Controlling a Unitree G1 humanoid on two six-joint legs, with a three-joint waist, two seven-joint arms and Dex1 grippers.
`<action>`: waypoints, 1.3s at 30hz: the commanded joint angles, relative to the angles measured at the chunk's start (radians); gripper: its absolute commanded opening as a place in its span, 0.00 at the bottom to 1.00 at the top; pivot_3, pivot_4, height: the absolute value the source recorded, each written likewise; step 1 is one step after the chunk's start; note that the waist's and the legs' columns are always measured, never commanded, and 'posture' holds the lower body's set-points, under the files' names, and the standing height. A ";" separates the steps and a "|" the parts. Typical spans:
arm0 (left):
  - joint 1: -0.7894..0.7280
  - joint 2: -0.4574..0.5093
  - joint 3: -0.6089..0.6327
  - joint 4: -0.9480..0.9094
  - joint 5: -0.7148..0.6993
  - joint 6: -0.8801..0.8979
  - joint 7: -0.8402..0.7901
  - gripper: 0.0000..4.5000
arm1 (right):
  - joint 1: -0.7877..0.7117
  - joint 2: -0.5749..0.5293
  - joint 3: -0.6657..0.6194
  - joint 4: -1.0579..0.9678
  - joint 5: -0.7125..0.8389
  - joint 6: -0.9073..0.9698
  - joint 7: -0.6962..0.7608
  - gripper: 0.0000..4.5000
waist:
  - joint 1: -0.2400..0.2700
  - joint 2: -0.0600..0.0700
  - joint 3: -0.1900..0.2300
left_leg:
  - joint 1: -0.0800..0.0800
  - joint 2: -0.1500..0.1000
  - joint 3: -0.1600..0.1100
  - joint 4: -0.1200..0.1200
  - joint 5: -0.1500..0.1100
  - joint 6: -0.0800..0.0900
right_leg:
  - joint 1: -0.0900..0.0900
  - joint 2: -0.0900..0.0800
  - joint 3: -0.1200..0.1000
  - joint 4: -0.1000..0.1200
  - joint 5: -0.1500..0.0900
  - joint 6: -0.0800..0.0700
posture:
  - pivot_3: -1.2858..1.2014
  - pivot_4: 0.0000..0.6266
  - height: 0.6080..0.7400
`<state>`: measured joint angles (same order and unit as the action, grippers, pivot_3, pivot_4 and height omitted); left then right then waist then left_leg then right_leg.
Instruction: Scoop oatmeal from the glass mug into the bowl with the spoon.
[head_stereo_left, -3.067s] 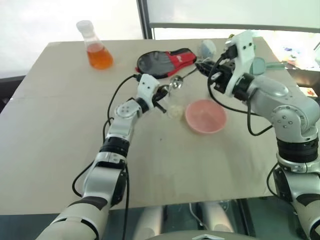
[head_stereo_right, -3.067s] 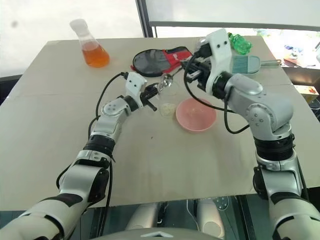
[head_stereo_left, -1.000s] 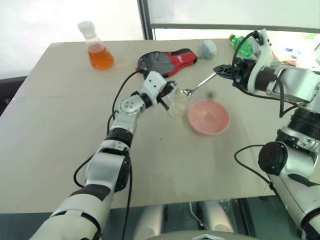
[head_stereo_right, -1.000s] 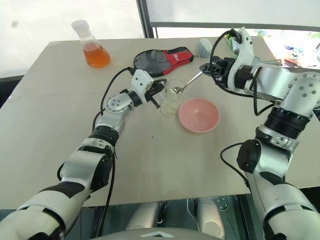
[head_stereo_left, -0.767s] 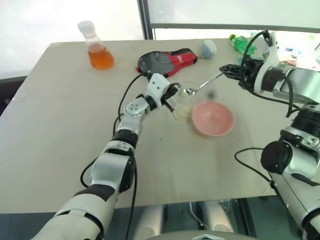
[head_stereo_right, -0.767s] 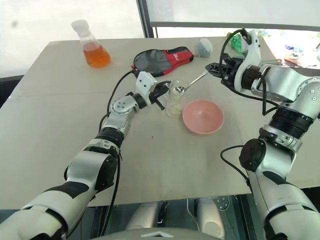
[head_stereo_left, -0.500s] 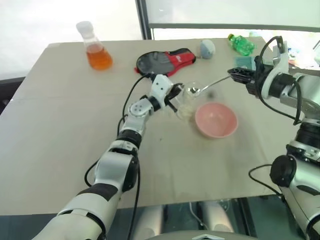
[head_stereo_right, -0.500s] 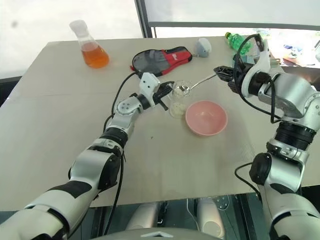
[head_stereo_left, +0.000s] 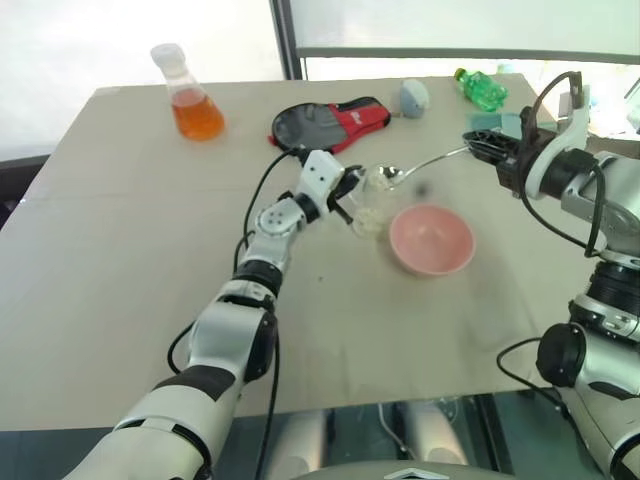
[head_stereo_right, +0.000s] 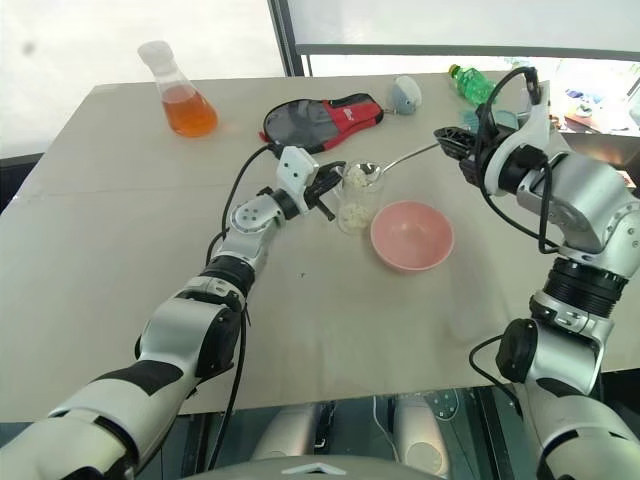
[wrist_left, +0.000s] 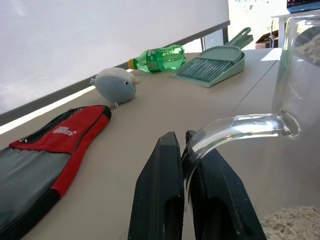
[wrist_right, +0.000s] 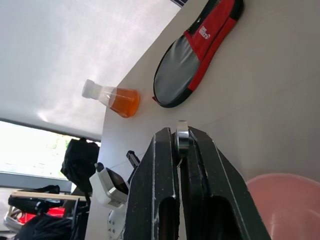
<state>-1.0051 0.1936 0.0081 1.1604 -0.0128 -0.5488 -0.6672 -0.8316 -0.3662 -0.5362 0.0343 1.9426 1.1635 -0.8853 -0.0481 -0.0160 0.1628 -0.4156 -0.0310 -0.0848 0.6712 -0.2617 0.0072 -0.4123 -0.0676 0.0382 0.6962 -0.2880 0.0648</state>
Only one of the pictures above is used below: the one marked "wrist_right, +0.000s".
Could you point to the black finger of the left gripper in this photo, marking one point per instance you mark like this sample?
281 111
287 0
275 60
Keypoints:
133 158

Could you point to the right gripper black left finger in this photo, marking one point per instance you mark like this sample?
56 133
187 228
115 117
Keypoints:
150 190

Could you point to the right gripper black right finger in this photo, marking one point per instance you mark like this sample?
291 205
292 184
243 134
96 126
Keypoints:
220 190

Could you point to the metal spoon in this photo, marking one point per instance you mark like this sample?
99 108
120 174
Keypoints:
182 140

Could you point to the pink plastic bowl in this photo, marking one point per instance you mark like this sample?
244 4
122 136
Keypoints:
287 207

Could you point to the black bag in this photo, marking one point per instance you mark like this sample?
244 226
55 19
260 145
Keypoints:
80 160

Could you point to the flask with orange liquid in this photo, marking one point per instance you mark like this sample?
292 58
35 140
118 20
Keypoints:
123 101

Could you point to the wooden board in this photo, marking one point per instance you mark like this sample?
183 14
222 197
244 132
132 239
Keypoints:
47 196

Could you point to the red grey black racket case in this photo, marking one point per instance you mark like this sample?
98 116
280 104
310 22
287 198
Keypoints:
180 72

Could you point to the red object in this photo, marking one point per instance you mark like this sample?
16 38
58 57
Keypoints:
53 215

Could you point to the black bundle on board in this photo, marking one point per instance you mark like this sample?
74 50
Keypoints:
32 201

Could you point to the black cloth heap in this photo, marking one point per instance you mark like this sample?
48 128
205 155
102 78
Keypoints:
47 228

